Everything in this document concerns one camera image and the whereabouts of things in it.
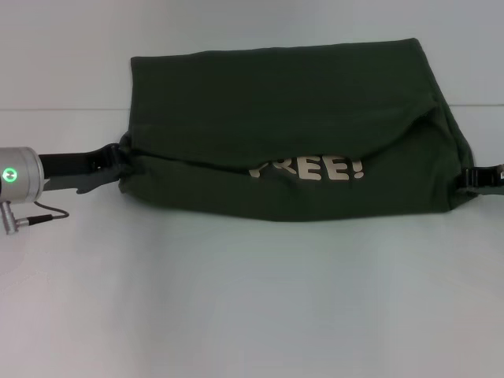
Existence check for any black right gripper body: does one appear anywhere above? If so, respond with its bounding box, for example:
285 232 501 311
473 163 504 197

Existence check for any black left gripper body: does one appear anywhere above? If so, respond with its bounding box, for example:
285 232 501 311
36 143 120 197

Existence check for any dark green shirt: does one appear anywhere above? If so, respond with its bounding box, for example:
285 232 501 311
117 37 480 224

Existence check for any left arm cable with plug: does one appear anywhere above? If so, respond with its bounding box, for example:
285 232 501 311
0 199 70 236

